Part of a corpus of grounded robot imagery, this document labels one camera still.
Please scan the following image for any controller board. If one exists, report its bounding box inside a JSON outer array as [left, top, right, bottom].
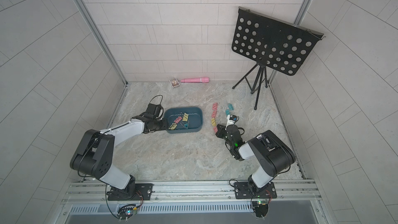
[[117, 204, 139, 222], [251, 200, 269, 218]]

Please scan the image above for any aluminium rail frame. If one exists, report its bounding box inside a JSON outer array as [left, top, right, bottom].
[[61, 179, 322, 204]]

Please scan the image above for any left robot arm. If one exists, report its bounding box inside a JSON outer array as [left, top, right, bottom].
[[69, 113, 167, 200]]

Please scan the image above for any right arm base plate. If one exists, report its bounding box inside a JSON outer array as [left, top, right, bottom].
[[230, 181, 277, 200]]

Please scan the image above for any pink microphone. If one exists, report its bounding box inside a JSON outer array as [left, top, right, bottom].
[[180, 77, 210, 83]]

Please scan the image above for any right controller board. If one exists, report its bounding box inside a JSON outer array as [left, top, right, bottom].
[[251, 200, 269, 218]]

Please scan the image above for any small card box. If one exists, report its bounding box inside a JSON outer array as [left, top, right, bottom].
[[169, 78, 180, 88]]

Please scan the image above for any left controller board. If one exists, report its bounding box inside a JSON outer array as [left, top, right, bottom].
[[117, 204, 139, 222]]

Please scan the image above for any teal plastic storage box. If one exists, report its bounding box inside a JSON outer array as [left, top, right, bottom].
[[164, 107, 203, 134]]

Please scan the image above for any black music stand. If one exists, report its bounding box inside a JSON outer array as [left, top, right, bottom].
[[231, 7, 324, 94]]

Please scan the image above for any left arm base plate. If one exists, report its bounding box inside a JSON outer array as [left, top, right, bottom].
[[106, 184, 154, 201]]

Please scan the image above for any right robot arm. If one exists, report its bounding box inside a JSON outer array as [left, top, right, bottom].
[[216, 124, 296, 195]]

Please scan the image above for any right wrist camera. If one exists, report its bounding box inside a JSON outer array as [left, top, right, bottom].
[[226, 114, 239, 127]]

